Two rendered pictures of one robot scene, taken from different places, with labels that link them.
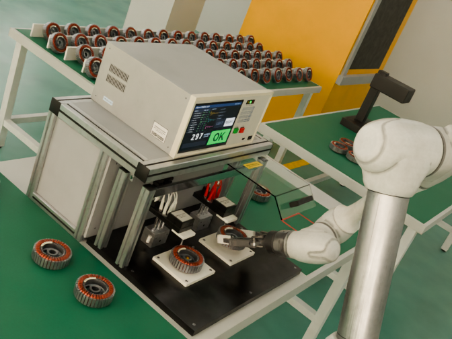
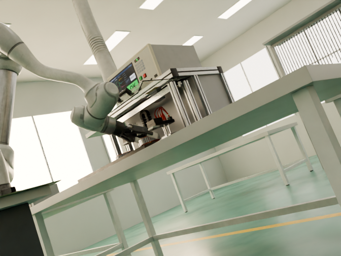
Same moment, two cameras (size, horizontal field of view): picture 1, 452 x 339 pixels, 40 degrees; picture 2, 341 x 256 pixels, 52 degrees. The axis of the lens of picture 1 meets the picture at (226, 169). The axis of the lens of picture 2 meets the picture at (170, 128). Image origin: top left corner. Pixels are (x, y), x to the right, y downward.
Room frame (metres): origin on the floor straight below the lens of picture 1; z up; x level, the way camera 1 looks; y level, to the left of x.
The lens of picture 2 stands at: (2.51, -1.80, 0.59)
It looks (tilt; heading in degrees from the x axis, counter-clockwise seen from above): 8 degrees up; 106
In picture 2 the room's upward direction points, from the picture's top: 21 degrees counter-clockwise
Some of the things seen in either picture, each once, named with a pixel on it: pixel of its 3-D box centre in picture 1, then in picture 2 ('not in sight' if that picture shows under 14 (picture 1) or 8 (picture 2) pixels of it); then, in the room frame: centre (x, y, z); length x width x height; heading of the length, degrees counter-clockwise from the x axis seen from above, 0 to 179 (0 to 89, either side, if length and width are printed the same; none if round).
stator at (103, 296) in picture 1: (94, 290); not in sight; (1.40, 0.21, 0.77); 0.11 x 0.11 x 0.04
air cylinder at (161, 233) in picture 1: (155, 234); not in sight; (1.75, 0.13, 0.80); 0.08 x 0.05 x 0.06; 152
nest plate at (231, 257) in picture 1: (227, 247); not in sight; (1.90, -0.11, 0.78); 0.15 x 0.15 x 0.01; 62
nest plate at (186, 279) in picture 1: (183, 265); not in sight; (1.69, 0.00, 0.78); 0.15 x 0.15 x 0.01; 62
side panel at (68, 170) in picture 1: (67, 175); not in sight; (1.70, 0.45, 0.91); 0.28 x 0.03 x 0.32; 62
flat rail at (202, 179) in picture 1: (210, 177); (137, 109); (1.84, 0.04, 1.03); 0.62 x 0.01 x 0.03; 152
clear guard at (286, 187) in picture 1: (266, 180); (146, 94); (1.98, -0.14, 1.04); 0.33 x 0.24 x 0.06; 62
